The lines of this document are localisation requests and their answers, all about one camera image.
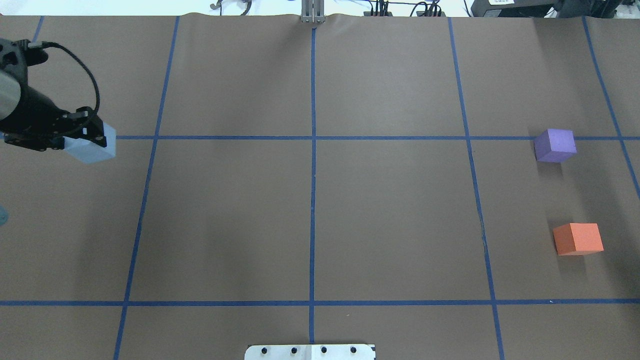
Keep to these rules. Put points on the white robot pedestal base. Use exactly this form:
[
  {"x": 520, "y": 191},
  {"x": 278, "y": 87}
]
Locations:
[{"x": 347, "y": 351}]

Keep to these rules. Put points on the purple foam block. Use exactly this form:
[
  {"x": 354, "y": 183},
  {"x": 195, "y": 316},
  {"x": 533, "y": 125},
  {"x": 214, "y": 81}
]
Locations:
[{"x": 555, "y": 146}]

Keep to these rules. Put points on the black equipment box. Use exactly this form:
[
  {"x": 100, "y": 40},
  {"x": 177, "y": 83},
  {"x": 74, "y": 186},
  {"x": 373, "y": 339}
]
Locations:
[{"x": 511, "y": 8}]

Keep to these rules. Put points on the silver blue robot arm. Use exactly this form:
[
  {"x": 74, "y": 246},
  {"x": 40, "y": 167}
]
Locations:
[{"x": 17, "y": 56}]

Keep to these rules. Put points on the light blue foam block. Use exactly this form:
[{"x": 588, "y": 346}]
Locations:
[{"x": 88, "y": 152}]

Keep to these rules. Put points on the aluminium frame post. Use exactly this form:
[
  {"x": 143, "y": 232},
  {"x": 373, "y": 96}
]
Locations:
[{"x": 313, "y": 11}]

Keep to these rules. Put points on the brown paper table mat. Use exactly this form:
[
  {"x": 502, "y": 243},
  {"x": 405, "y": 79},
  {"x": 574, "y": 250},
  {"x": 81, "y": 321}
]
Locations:
[{"x": 359, "y": 181}]

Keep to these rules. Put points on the orange foam block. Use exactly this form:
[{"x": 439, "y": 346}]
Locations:
[{"x": 577, "y": 239}]

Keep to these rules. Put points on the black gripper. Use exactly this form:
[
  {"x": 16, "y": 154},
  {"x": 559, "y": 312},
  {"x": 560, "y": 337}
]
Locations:
[{"x": 36, "y": 111}]

